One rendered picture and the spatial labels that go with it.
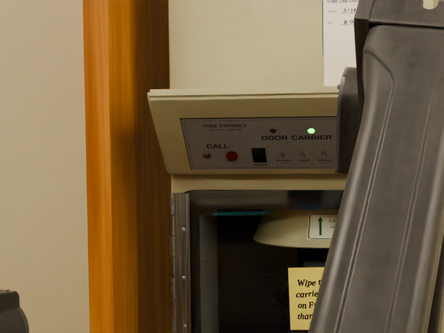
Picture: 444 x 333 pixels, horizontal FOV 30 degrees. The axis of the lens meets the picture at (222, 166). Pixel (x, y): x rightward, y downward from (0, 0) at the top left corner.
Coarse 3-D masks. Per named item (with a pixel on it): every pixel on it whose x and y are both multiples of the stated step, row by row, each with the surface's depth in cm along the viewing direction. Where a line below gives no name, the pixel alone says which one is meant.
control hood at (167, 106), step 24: (168, 96) 91; (192, 96) 91; (216, 96) 91; (240, 96) 90; (264, 96) 90; (288, 96) 89; (312, 96) 89; (336, 96) 89; (168, 120) 94; (168, 144) 97; (168, 168) 100
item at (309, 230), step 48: (192, 192) 102; (240, 192) 101; (288, 192) 100; (336, 192) 99; (192, 240) 102; (240, 240) 101; (288, 240) 100; (192, 288) 103; (240, 288) 102; (288, 288) 101
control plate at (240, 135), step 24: (192, 120) 93; (216, 120) 93; (240, 120) 93; (264, 120) 92; (288, 120) 92; (312, 120) 91; (336, 120) 91; (192, 144) 96; (216, 144) 96; (240, 144) 95; (264, 144) 95; (288, 144) 95; (312, 144) 94; (192, 168) 99; (216, 168) 99; (240, 168) 99; (264, 168) 98; (288, 168) 98; (312, 168) 97
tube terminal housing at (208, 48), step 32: (192, 0) 102; (224, 0) 101; (256, 0) 101; (288, 0) 100; (320, 0) 99; (192, 32) 102; (224, 32) 101; (256, 32) 101; (288, 32) 100; (320, 32) 100; (192, 64) 102; (224, 64) 102; (256, 64) 101; (288, 64) 100; (320, 64) 100
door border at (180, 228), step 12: (180, 204) 102; (180, 216) 102; (180, 228) 102; (180, 240) 102; (180, 252) 103; (180, 264) 103; (180, 276) 103; (180, 288) 103; (180, 300) 103; (180, 312) 103; (180, 324) 103
